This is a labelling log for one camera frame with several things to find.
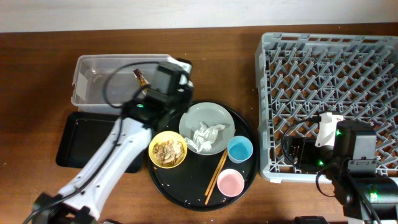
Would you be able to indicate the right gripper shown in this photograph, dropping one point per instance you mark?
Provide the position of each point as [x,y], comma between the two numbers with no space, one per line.
[306,143]

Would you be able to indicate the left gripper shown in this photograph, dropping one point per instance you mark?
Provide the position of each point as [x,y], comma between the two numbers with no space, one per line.
[186,100]

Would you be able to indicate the brown snack wrapper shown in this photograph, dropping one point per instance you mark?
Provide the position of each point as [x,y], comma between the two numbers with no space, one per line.
[140,78]

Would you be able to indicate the white tissue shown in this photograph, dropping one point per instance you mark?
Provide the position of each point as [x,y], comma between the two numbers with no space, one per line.
[204,137]

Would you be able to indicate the yellow bowl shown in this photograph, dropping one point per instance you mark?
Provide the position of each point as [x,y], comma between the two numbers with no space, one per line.
[162,137]

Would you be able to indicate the food scraps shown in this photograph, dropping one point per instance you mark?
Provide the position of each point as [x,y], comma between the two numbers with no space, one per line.
[169,153]

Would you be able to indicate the pink cup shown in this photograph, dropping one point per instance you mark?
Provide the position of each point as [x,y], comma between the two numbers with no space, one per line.
[230,182]

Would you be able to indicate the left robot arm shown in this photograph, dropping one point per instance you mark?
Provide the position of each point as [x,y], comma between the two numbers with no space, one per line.
[149,109]

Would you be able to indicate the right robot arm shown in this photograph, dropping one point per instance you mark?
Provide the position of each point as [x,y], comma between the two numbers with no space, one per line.
[349,163]

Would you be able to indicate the grey dishwasher rack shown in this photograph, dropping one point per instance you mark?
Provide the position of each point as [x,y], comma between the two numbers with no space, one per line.
[300,75]

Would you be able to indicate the grey plate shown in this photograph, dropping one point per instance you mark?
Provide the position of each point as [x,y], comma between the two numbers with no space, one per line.
[211,114]

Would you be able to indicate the blue cup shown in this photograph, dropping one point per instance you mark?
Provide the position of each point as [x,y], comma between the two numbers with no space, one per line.
[239,149]

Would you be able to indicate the clear plastic bin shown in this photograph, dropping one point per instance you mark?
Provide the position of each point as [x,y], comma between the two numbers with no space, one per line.
[92,71]

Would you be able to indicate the round black tray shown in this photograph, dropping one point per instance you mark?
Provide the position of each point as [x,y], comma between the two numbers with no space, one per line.
[185,184]

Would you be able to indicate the wooden chopstick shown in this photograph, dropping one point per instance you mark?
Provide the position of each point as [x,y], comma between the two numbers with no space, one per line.
[215,173]
[214,183]

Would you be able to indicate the black rectangular tray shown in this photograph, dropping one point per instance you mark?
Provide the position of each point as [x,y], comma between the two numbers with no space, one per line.
[83,135]

